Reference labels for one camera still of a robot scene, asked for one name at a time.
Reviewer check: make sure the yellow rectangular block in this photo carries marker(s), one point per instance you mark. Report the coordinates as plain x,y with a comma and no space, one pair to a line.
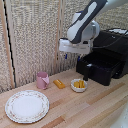
59,84

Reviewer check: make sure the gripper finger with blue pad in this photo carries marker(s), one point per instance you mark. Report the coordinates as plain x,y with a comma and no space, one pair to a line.
66,56
79,57

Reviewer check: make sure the pink mug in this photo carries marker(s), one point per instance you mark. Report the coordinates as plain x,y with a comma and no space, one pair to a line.
42,80

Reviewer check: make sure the woven folding screen panel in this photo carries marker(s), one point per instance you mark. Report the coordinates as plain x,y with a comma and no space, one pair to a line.
66,20
33,40
3,50
116,18

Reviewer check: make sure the small white bowl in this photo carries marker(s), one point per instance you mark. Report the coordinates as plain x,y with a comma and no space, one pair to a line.
79,89

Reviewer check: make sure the yellow fries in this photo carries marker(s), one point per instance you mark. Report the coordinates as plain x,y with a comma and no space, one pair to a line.
79,84

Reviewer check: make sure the white plate patterned rim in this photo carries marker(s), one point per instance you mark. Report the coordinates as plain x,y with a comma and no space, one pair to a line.
27,106

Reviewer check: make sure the black air fryer drawer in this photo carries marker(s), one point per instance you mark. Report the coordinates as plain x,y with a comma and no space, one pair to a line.
103,71

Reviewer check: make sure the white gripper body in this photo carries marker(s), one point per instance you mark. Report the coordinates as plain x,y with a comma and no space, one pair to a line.
75,46

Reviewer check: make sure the black air fryer body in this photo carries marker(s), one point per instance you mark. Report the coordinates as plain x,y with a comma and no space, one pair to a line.
115,41

